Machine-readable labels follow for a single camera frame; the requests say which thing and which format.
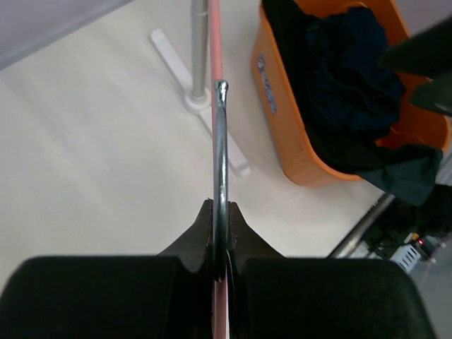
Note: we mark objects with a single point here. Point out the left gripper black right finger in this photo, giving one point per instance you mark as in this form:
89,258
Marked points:
272,296

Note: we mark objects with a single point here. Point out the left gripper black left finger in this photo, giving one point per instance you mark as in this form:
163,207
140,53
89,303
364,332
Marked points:
142,296

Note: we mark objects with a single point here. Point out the black shorts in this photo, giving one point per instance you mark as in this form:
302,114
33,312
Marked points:
345,152

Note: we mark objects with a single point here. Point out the dark teal shorts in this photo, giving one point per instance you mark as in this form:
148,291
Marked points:
408,172

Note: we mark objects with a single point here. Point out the pink clothes hanger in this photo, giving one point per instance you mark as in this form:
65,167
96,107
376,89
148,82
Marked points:
220,216

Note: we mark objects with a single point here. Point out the navy blue shorts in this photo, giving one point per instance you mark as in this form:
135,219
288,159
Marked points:
348,90

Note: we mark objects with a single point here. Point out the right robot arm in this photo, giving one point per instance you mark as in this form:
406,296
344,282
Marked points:
427,54

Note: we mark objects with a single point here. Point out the metal clothes rack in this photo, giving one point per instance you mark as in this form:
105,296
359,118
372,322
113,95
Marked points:
206,60

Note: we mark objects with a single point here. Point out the orange plastic laundry basket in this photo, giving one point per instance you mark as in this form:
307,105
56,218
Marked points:
299,162

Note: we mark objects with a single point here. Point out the aluminium mounting rail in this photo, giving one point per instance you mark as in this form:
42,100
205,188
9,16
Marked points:
348,245

